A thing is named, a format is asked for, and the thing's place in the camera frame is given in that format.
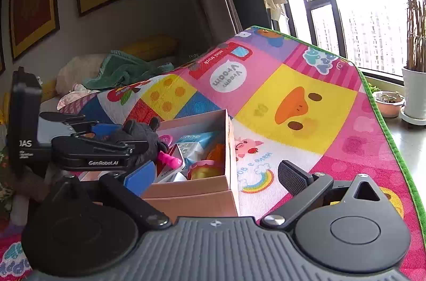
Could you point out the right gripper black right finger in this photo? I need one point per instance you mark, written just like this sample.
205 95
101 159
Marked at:
307 190

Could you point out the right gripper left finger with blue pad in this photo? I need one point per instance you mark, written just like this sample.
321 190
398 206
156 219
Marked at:
123 191

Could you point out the blue white tissue packet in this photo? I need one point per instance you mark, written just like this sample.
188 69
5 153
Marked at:
195 147

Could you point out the pink white cloth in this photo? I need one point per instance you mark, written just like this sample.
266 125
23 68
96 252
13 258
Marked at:
77 92

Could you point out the beige cushion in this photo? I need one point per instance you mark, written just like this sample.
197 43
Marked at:
77 70

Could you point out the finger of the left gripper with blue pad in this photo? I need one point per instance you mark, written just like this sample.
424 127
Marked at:
55 124

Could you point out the white red card packet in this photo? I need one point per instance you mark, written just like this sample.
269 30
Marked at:
165 173

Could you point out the black plush mouse toy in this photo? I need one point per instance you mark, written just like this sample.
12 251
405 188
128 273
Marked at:
143 138

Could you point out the colourful cartoon play mat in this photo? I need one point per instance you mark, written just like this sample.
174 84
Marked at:
287 100

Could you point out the pink cardboard box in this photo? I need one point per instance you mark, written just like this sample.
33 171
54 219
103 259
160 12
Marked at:
212 197

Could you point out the pink plastic toy strainer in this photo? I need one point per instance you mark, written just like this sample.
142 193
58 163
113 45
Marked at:
164 157

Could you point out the white plant pot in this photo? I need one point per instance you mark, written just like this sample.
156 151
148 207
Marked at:
414 110

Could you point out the green blanket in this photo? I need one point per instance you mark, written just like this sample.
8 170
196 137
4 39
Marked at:
122 69

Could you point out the yellow pillow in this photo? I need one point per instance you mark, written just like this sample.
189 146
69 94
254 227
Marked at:
152 48

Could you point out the small brown plant pot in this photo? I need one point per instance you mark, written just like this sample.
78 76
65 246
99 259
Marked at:
389 103

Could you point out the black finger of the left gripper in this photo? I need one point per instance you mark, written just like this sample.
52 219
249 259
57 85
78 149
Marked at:
109 142

